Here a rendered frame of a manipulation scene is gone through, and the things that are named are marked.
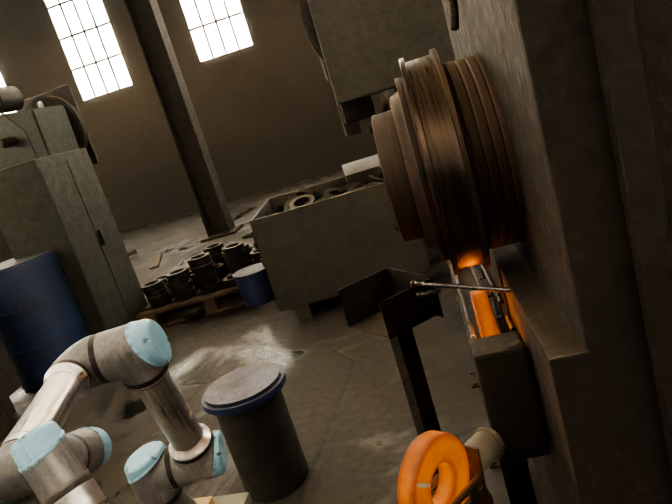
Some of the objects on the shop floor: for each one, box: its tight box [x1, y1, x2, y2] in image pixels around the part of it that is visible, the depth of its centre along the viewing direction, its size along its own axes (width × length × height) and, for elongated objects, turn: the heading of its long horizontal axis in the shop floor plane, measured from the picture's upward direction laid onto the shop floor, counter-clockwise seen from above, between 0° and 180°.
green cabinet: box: [0, 148, 148, 335], centre depth 462 cm, size 48×70×150 cm
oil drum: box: [0, 250, 91, 392], centre depth 435 cm, size 59×59×89 cm
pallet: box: [136, 231, 262, 328], centre depth 509 cm, size 120×81×44 cm
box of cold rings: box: [249, 175, 431, 323], centre depth 421 cm, size 103×83×79 cm
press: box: [0, 84, 137, 256], centre depth 839 cm, size 137×116×271 cm
